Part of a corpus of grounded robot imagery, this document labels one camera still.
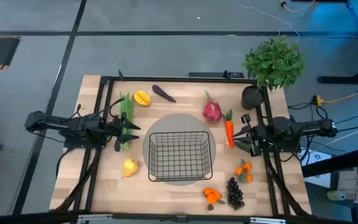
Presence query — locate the green leafy plant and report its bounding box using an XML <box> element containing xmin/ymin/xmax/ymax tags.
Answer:
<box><xmin>242</xmin><ymin>35</ymin><xmax>306</xmax><ymax>92</ymax></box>

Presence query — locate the purple eggplant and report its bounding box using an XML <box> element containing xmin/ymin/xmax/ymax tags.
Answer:
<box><xmin>152</xmin><ymin>84</ymin><xmax>177</xmax><ymax>103</ymax></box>

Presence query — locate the black desk frame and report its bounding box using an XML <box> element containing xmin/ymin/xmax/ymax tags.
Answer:
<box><xmin>317</xmin><ymin>0</ymin><xmax>358</xmax><ymax>85</ymax></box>

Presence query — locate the pink dragon fruit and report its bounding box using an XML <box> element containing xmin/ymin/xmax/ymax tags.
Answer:
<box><xmin>203</xmin><ymin>90</ymin><xmax>223</xmax><ymax>122</ymax></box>

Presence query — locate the black plant pot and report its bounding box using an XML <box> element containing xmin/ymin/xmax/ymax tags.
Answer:
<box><xmin>241</xmin><ymin>86</ymin><xmax>264</xmax><ymax>110</ymax></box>

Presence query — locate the green okra bunch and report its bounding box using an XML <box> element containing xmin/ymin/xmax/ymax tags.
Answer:
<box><xmin>119</xmin><ymin>91</ymin><xmax>135</xmax><ymax>149</ymax></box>

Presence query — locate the black aluminium frame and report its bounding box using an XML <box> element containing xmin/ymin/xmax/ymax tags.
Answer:
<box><xmin>50</xmin><ymin>70</ymin><xmax>312</xmax><ymax>218</ymax></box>

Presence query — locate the orange floor cable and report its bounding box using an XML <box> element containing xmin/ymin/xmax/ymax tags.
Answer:
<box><xmin>278</xmin><ymin>0</ymin><xmax>316</xmax><ymax>13</ymax></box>

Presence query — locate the black bar on frame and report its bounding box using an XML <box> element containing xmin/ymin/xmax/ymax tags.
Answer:
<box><xmin>188</xmin><ymin>70</ymin><xmax>245</xmax><ymax>79</ymax></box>

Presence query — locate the cardboard box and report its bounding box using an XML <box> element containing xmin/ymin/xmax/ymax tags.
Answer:
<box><xmin>336</xmin><ymin>169</ymin><xmax>358</xmax><ymax>200</ymax></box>

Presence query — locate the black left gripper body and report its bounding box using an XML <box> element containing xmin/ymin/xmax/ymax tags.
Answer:
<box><xmin>103</xmin><ymin>114</ymin><xmax>127</xmax><ymax>145</ymax></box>

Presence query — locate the orange carrot with green top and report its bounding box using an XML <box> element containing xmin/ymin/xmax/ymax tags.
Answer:
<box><xmin>223</xmin><ymin>109</ymin><xmax>235</xmax><ymax>149</ymax></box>

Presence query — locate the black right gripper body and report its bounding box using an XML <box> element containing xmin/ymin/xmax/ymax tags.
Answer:
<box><xmin>248</xmin><ymin>123</ymin><xmax>273</xmax><ymax>157</ymax></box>

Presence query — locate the yellow pear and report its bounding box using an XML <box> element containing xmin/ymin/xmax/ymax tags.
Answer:
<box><xmin>121</xmin><ymin>158</ymin><xmax>139</xmax><ymax>179</ymax></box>

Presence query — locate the green roll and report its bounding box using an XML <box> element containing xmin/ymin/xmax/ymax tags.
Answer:
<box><xmin>326</xmin><ymin>190</ymin><xmax>347</xmax><ymax>202</ymax></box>

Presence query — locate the yellow star fruit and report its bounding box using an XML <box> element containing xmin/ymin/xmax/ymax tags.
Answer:
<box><xmin>134</xmin><ymin>90</ymin><xmax>151</xmax><ymax>107</ymax></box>

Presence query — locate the orange tangerine bunch with leaves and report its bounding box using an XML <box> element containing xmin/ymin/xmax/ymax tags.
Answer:
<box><xmin>203</xmin><ymin>187</ymin><xmax>226</xmax><ymax>212</ymax></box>
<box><xmin>235</xmin><ymin>159</ymin><xmax>254</xmax><ymax>184</ymax></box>

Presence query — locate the black wire basket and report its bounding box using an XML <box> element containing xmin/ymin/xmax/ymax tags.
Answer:
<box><xmin>147</xmin><ymin>131</ymin><xmax>214</xmax><ymax>182</ymax></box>

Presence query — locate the round grey mat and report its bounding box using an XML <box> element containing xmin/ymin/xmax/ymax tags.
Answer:
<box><xmin>142</xmin><ymin>113</ymin><xmax>217</xmax><ymax>187</ymax></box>

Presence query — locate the yellow power cable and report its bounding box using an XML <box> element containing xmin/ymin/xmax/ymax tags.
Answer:
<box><xmin>311</xmin><ymin>92</ymin><xmax>358</xmax><ymax>106</ymax></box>

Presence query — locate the white floor cable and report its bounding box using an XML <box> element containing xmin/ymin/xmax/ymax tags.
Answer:
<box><xmin>233</xmin><ymin>0</ymin><xmax>301</xmax><ymax>44</ymax></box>

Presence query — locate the black grape bunch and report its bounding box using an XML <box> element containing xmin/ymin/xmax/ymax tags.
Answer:
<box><xmin>226</xmin><ymin>176</ymin><xmax>246</xmax><ymax>212</ymax></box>

